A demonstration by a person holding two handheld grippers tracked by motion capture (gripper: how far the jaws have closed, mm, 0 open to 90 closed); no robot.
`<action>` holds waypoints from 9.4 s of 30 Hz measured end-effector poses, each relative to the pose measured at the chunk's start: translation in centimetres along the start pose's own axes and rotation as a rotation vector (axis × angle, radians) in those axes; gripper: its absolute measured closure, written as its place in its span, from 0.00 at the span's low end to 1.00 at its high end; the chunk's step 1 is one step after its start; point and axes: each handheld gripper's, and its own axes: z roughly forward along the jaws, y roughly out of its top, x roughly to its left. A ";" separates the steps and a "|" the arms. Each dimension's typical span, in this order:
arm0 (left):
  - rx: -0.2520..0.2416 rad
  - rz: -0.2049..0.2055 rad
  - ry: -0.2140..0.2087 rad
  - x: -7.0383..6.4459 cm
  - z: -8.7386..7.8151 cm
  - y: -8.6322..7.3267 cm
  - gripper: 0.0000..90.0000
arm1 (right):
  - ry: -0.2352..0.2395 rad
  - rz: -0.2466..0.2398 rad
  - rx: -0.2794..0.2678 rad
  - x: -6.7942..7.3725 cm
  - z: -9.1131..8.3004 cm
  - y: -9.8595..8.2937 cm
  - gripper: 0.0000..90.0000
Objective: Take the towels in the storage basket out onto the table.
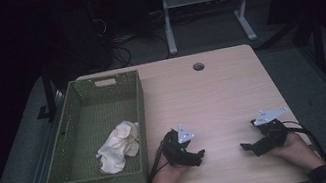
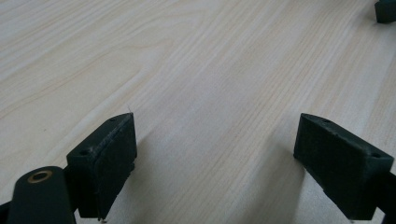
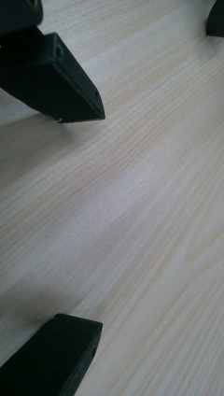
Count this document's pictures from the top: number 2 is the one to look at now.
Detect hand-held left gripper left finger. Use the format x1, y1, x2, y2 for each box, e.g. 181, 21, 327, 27
64, 112, 138, 222

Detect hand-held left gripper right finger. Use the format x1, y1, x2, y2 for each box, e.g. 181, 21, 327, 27
292, 112, 396, 222

